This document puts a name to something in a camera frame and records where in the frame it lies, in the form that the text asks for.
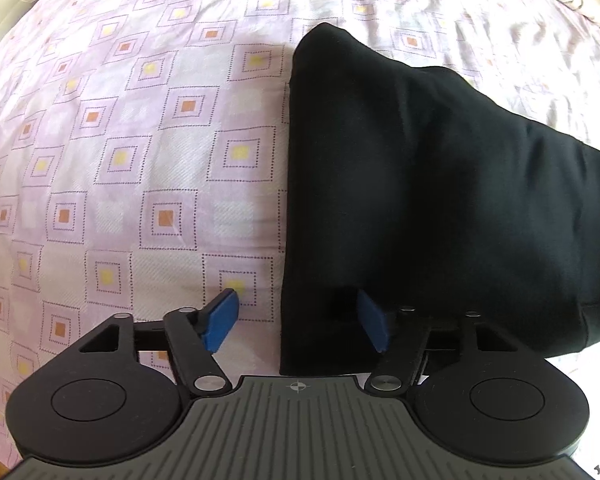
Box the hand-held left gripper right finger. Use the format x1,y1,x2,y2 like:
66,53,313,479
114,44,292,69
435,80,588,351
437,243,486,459
356,287,529,394

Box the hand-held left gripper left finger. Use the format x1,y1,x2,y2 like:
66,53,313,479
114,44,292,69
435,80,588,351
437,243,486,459
73,287,242,396

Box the black pants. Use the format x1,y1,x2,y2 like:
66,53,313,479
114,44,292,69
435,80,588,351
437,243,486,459
278,22,600,377

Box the pink patterned bed sheet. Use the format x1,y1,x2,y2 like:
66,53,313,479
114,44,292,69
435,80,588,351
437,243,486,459
0,0,600,461

